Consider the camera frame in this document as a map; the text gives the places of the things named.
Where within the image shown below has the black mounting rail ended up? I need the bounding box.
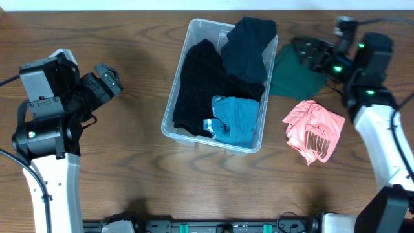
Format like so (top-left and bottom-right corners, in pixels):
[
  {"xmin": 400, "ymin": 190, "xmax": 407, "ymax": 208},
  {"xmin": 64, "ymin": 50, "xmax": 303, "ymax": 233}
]
[{"xmin": 83, "ymin": 212, "xmax": 321, "ymax": 233}]

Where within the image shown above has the clear plastic storage bin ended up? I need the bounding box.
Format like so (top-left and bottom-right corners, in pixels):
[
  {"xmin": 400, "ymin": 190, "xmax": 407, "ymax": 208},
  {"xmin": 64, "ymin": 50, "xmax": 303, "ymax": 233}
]
[{"xmin": 161, "ymin": 18, "xmax": 278, "ymax": 155}]

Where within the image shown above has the black garment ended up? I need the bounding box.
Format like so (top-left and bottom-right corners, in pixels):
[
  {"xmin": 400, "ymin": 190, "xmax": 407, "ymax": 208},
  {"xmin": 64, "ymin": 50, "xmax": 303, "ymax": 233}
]
[{"xmin": 173, "ymin": 39, "xmax": 265, "ymax": 137}]

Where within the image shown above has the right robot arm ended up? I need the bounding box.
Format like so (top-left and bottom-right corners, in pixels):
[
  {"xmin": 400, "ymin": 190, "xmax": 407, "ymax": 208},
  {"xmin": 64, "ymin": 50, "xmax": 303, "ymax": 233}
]
[{"xmin": 290, "ymin": 32, "xmax": 413, "ymax": 232}]

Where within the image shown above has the blue garment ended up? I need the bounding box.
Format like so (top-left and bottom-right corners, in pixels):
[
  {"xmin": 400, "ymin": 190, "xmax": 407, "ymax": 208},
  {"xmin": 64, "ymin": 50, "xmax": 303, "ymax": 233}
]
[{"xmin": 203, "ymin": 95, "xmax": 259, "ymax": 148}]

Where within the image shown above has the coral pink printed shirt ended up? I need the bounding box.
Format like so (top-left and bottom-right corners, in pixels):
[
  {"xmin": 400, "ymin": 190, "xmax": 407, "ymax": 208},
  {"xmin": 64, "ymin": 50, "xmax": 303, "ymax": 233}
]
[{"xmin": 283, "ymin": 100, "xmax": 345, "ymax": 164}]

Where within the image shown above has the dark navy garment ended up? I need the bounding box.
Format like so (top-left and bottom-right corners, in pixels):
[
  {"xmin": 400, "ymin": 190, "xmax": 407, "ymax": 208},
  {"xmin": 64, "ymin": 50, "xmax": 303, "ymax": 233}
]
[{"xmin": 221, "ymin": 17, "xmax": 277, "ymax": 83}]

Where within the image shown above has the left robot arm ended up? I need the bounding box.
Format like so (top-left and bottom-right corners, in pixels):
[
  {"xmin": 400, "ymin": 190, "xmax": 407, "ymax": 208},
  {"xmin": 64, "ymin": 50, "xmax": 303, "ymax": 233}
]
[{"xmin": 12, "ymin": 49, "xmax": 124, "ymax": 232}]

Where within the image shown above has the dark green garment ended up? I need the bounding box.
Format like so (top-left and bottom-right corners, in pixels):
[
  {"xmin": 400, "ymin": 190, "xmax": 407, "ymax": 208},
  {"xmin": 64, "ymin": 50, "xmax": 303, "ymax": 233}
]
[{"xmin": 269, "ymin": 45, "xmax": 327, "ymax": 101}]

